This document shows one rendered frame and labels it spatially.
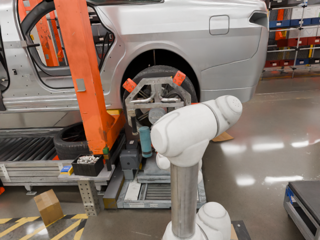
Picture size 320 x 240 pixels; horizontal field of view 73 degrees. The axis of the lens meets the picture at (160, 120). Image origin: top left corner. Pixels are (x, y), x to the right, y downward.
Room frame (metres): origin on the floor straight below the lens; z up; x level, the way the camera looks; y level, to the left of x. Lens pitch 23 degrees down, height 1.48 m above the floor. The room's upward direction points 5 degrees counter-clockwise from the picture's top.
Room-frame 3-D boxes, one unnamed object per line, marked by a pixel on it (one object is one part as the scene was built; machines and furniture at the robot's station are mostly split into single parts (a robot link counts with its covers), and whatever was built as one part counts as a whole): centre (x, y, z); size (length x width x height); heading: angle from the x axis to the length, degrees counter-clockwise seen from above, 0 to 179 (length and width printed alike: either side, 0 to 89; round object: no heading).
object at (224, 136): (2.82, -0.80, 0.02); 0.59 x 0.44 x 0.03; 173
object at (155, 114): (1.64, 0.01, 0.85); 0.21 x 0.14 x 0.14; 173
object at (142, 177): (1.88, 0.01, 0.13); 0.50 x 0.36 x 0.10; 83
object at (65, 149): (2.17, 0.84, 0.39); 0.66 x 0.66 x 0.24
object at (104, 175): (1.49, 0.64, 0.44); 0.43 x 0.17 x 0.03; 83
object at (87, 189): (1.49, 0.67, 0.21); 0.10 x 0.10 x 0.42; 83
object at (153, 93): (1.60, 0.12, 1.03); 0.19 x 0.18 x 0.11; 173
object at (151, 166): (1.88, -0.02, 0.32); 0.40 x 0.30 x 0.28; 83
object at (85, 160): (1.49, 0.61, 0.51); 0.20 x 0.14 x 0.13; 76
